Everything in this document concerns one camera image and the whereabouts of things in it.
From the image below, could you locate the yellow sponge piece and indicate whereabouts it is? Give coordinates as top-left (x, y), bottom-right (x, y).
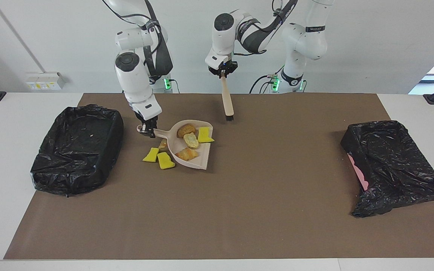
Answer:
top-left (143, 148), bottom-right (159, 163)
top-left (197, 127), bottom-right (215, 143)
top-left (157, 152), bottom-right (176, 170)

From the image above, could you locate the beige hand brush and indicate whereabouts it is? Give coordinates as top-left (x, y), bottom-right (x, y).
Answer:
top-left (220, 72), bottom-right (235, 122)

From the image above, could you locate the brown bread roll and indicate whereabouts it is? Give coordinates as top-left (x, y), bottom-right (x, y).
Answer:
top-left (177, 123), bottom-right (196, 138)

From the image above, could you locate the pale cream bread piece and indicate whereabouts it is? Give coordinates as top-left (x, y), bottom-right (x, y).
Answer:
top-left (183, 132), bottom-right (199, 149)

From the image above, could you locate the beige plastic dustpan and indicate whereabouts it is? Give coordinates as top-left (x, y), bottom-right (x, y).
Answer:
top-left (137, 119), bottom-right (214, 171)

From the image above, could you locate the black bag-lined trash bin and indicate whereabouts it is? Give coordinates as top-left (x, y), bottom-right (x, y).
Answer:
top-left (30, 104), bottom-right (124, 197)

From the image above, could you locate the pink plastic bin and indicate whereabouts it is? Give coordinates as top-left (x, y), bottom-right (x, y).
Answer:
top-left (347, 152), bottom-right (369, 191)

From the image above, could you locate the crumpled black trash bag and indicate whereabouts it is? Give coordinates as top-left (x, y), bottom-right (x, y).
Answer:
top-left (340, 120), bottom-right (434, 218)

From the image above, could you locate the brown table mat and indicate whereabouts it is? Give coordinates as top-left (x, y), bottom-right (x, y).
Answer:
top-left (3, 93), bottom-right (434, 260)

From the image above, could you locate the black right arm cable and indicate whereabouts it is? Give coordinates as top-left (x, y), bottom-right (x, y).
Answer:
top-left (102, 0), bottom-right (182, 94)

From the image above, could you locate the white wall socket box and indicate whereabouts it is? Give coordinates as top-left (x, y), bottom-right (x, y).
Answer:
top-left (26, 72), bottom-right (66, 91)

